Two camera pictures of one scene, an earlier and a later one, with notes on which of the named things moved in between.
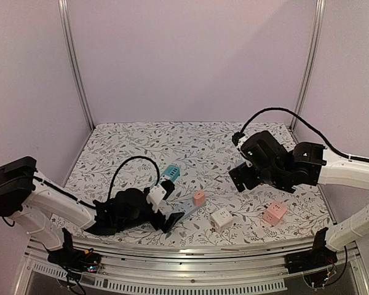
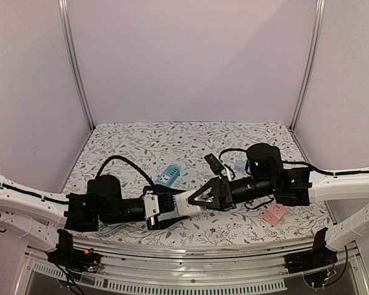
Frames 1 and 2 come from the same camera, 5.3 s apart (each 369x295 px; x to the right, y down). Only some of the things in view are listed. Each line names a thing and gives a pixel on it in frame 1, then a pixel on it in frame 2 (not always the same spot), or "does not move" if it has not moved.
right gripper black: x=244 y=175 → x=225 y=194
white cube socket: x=221 y=219 → x=184 y=208
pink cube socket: x=274 y=212 does not move
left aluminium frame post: x=63 y=7 does not move
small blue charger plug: x=239 y=161 does not move
